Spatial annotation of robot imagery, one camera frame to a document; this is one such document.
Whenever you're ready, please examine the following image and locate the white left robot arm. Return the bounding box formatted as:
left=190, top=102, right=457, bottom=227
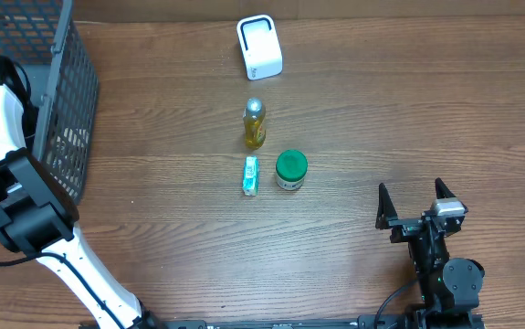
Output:
left=0, top=55, right=163, bottom=328

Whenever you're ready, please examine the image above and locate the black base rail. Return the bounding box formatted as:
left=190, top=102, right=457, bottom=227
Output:
left=163, top=314, right=486, bottom=329

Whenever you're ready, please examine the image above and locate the dark grey plastic basket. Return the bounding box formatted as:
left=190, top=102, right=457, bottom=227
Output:
left=0, top=0, right=99, bottom=201

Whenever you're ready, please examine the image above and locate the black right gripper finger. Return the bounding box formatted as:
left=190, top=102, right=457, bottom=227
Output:
left=435, top=177, right=455, bottom=199
left=375, top=183, right=398, bottom=229

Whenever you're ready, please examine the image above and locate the white barcode scanner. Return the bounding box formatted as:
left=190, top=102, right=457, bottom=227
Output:
left=236, top=15, right=283, bottom=80

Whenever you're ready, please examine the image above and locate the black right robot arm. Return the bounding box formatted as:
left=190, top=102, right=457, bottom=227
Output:
left=373, top=178, right=485, bottom=328

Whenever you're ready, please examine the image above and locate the green-capped white bottle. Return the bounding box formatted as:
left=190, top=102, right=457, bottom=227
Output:
left=275, top=150, right=308, bottom=191

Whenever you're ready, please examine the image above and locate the yellow Vim dish soap bottle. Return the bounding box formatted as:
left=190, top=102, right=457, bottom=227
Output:
left=243, top=98, right=267, bottom=150

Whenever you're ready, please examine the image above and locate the small teal white box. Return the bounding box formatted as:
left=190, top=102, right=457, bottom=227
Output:
left=242, top=155, right=259, bottom=196

